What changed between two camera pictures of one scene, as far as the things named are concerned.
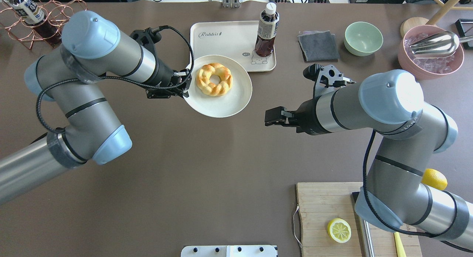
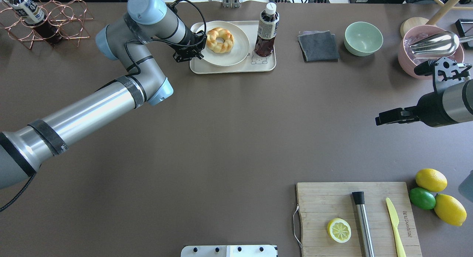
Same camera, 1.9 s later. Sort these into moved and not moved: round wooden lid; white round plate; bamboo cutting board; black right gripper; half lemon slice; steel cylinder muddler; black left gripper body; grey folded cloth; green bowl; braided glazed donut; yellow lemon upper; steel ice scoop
Moved: black left gripper body; white round plate; black right gripper; braided glazed donut
Not moved: yellow lemon upper; round wooden lid; half lemon slice; steel cylinder muddler; grey folded cloth; steel ice scoop; green bowl; bamboo cutting board
